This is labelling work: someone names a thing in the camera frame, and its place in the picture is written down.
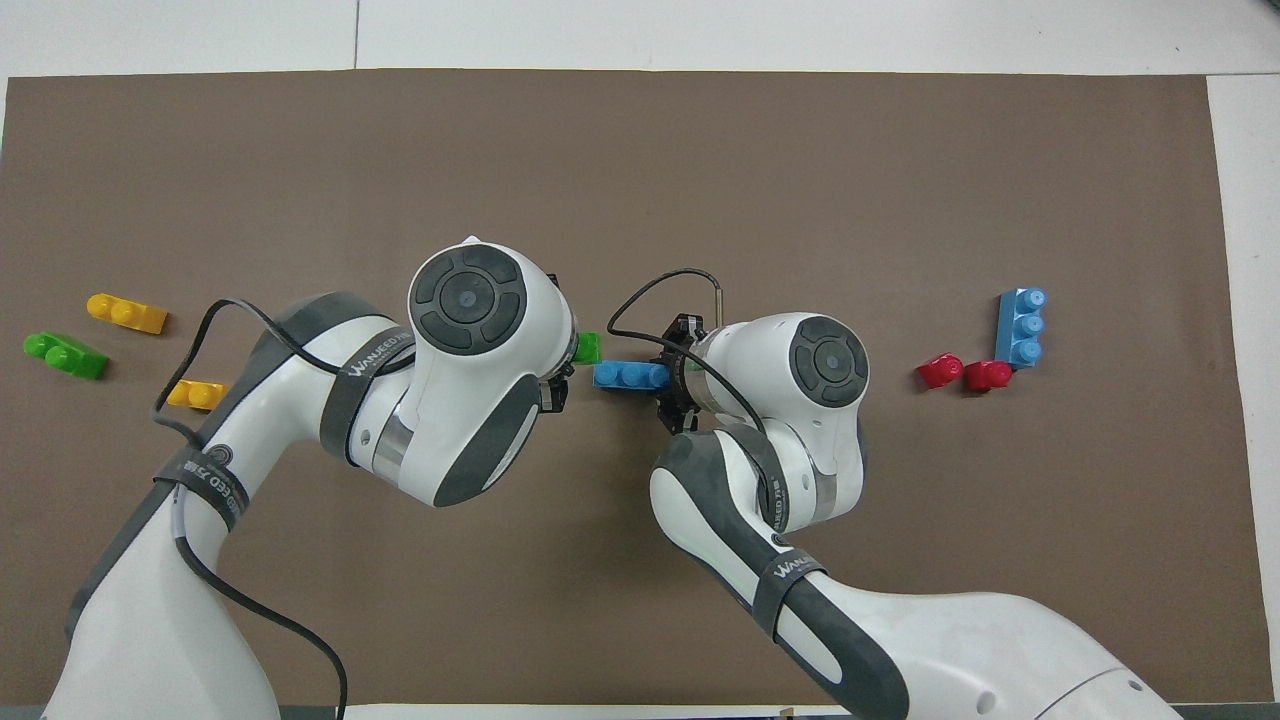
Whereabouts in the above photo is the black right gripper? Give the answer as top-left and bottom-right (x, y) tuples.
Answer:
(654, 313), (707, 437)

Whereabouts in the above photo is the blue three-stud toy brick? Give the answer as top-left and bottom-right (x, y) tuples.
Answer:
(994, 288), (1048, 372)
(592, 359), (673, 392)

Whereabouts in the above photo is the brown table mat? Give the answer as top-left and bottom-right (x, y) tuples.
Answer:
(0, 68), (1276, 707)

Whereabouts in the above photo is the yellow toy brick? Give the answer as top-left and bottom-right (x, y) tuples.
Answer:
(165, 379), (231, 412)
(87, 293), (169, 335)

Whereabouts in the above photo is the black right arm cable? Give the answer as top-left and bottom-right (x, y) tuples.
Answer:
(606, 267), (773, 441)

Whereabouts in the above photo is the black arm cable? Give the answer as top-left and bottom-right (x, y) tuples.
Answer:
(150, 297), (349, 720)
(606, 267), (773, 441)

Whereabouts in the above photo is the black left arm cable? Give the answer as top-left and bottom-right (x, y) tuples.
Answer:
(150, 297), (349, 720)

